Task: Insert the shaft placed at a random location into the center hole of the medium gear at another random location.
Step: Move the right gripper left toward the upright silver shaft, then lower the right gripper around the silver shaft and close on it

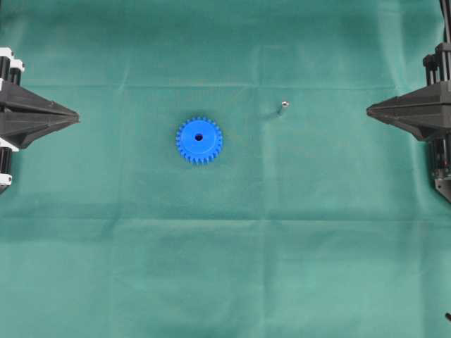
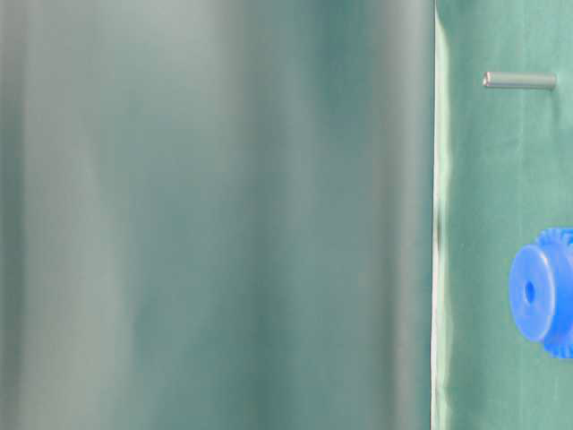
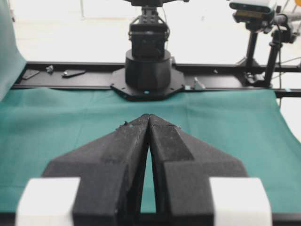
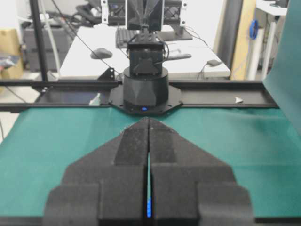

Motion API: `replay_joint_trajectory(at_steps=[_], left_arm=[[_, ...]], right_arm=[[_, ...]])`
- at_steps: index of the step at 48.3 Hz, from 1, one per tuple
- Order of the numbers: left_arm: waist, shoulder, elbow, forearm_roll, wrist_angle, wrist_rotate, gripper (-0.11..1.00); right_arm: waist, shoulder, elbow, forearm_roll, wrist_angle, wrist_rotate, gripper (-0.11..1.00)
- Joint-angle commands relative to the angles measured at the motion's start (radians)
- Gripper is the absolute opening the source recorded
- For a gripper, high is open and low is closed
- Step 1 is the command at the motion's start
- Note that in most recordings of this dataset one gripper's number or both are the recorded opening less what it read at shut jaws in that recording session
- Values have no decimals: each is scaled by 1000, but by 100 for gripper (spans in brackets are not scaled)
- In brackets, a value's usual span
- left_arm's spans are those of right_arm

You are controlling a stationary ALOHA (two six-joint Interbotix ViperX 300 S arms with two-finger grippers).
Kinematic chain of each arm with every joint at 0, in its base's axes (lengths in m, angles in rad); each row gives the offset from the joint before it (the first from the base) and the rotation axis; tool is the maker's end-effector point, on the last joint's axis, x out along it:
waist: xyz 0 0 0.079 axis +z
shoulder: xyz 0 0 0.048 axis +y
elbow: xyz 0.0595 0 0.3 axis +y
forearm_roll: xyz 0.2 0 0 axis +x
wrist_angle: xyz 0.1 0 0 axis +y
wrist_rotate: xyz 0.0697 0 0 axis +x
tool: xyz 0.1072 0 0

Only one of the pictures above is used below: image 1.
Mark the blue plastic gear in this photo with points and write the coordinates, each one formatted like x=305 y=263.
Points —
x=199 y=140

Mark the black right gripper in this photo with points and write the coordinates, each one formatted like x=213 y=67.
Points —
x=437 y=68

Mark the grey metal shaft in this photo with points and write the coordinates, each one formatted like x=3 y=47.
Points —
x=283 y=107

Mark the green table cloth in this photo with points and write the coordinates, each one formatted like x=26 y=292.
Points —
x=320 y=223

